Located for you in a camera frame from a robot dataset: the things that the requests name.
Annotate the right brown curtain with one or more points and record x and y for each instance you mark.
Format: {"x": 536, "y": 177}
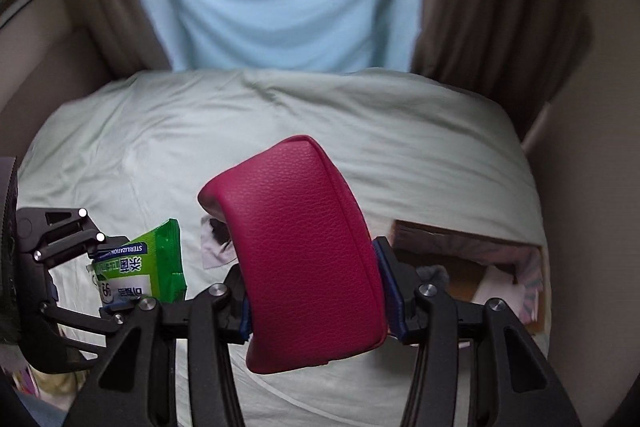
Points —
{"x": 516, "y": 52}

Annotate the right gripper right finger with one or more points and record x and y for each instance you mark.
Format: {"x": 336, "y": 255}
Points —
{"x": 512, "y": 383}

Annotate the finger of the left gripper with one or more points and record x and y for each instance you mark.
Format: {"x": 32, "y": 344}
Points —
{"x": 113, "y": 320}
{"x": 49, "y": 237}

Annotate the grey fluffy sock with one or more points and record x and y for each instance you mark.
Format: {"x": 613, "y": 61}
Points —
{"x": 436, "y": 275}

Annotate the white textured cloth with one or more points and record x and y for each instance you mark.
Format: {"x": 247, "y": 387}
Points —
{"x": 498, "y": 284}

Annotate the light green bed sheet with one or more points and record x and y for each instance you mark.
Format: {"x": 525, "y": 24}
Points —
{"x": 137, "y": 152}

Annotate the green wet wipes pack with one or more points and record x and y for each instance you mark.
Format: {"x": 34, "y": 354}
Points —
{"x": 148, "y": 266}

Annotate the beige bed headboard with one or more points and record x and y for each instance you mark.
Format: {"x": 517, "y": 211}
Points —
{"x": 73, "y": 68}

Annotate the pink leather pouch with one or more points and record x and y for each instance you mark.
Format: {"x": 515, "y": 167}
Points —
{"x": 305, "y": 255}

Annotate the open cardboard box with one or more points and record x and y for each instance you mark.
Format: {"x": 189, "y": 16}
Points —
{"x": 466, "y": 256}

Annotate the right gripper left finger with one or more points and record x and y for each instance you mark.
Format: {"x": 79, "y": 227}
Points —
{"x": 134, "y": 381}

